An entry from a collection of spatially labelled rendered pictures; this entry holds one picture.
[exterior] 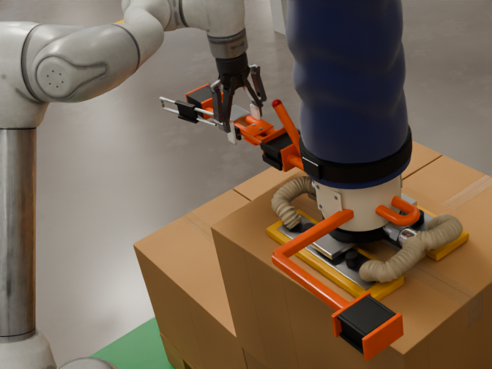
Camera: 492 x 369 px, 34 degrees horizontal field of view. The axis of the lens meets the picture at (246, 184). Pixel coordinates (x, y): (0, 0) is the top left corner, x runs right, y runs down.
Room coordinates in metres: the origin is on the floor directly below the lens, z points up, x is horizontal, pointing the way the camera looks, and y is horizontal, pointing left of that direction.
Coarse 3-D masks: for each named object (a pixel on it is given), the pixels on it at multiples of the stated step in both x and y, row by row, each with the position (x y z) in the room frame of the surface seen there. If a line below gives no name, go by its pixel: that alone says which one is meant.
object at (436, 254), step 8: (424, 216) 1.33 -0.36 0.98; (432, 216) 1.35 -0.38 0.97; (416, 224) 1.33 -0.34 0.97; (424, 224) 1.32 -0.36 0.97; (464, 232) 1.28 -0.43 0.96; (456, 240) 1.26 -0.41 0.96; (464, 240) 1.27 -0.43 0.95; (440, 248) 1.24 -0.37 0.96; (448, 248) 1.24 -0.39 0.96; (432, 256) 1.24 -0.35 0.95; (440, 256) 1.23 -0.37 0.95
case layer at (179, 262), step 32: (416, 160) 2.18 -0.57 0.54; (448, 160) 2.14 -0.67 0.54; (256, 192) 2.18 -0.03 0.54; (448, 192) 1.97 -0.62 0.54; (480, 192) 1.94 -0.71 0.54; (192, 224) 2.07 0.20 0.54; (160, 256) 1.93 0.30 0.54; (192, 256) 1.90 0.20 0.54; (160, 288) 1.91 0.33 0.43; (192, 288) 1.76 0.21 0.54; (224, 288) 1.73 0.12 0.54; (160, 320) 1.99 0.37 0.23; (192, 320) 1.76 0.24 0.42; (224, 320) 1.60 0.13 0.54; (192, 352) 1.82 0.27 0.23; (224, 352) 1.61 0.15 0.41
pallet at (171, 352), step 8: (160, 336) 2.03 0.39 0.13; (168, 344) 1.98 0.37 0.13; (168, 352) 2.00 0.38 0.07; (176, 352) 1.93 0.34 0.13; (168, 360) 2.02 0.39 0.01; (176, 360) 1.95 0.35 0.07; (184, 360) 1.89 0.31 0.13; (176, 368) 1.97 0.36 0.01; (184, 368) 1.91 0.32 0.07; (192, 368) 1.85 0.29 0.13
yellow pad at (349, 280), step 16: (304, 224) 1.37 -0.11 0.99; (288, 240) 1.37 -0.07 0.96; (304, 256) 1.31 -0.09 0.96; (320, 256) 1.29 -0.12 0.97; (352, 256) 1.24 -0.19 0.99; (368, 256) 1.26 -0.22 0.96; (336, 272) 1.23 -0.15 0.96; (352, 272) 1.22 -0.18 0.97; (352, 288) 1.18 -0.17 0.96; (368, 288) 1.16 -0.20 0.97; (384, 288) 1.16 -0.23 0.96
